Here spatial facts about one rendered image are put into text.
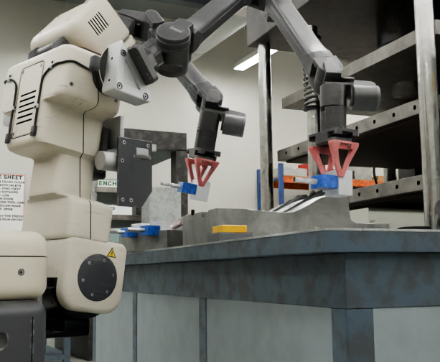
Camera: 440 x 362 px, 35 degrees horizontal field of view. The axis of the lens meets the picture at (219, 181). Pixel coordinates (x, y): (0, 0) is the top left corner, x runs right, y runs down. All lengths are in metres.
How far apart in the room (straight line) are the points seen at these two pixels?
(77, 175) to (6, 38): 7.83
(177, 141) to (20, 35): 3.48
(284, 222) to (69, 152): 0.57
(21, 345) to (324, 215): 0.88
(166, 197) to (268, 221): 4.52
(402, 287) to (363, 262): 0.08
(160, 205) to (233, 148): 3.97
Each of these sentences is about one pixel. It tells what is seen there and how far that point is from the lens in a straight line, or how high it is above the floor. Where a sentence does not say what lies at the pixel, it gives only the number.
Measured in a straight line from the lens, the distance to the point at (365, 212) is 2.59.
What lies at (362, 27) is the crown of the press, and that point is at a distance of 3.25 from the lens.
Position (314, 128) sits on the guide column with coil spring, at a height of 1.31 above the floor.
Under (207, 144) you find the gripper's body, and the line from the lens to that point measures 1.88.
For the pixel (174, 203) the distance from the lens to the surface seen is 6.28.
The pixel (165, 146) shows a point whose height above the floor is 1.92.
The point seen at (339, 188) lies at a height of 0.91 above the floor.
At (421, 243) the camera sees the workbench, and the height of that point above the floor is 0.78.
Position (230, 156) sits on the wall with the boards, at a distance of 10.02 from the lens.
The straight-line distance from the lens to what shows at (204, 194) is 1.88.
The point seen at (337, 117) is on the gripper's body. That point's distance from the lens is 1.52.
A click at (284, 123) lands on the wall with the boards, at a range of 10.55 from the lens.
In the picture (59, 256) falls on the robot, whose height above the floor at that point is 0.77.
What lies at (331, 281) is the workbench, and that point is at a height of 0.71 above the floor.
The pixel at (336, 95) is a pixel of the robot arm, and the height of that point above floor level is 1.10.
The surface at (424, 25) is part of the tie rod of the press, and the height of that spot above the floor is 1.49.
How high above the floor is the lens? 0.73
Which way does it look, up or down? 8 degrees up
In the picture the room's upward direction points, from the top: 1 degrees counter-clockwise
